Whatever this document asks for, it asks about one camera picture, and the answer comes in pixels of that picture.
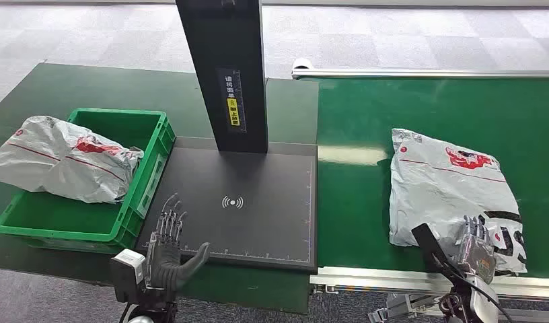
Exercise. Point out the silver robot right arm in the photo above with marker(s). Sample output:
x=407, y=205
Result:
x=481, y=298

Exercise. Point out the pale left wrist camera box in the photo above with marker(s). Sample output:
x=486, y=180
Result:
x=127, y=272

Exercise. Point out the dark green work table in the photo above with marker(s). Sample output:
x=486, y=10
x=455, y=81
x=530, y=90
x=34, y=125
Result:
x=123, y=89

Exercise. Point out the aluminium conveyor side rail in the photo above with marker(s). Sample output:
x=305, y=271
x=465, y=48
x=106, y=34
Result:
x=390, y=281
x=435, y=73

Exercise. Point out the grey poly mailer package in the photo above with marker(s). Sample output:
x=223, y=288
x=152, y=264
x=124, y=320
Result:
x=65, y=160
x=439, y=191

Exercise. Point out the green plastic crate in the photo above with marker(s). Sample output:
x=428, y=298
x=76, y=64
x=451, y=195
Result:
x=78, y=223

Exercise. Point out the white conveyor roller end cap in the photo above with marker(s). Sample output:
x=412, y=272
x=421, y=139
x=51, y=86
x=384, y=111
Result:
x=302, y=63

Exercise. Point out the black scanner base platform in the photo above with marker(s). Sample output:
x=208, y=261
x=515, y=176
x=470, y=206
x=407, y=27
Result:
x=256, y=223

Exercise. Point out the aluminium conveyor support frame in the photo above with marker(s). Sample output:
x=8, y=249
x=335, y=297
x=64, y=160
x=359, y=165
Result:
x=408, y=307

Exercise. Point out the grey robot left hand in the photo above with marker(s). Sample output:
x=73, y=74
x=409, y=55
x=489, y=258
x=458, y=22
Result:
x=165, y=267

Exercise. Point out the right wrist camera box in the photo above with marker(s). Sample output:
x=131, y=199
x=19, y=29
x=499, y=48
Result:
x=430, y=247

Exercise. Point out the black scanner column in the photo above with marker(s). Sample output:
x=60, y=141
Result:
x=225, y=53

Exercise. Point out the black and yellow column label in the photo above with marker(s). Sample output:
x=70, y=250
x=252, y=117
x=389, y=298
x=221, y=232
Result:
x=233, y=111

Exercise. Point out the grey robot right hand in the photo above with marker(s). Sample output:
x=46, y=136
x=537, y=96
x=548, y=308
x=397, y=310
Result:
x=477, y=252

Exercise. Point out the green conveyor belt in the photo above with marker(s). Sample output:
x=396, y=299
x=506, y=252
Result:
x=354, y=214

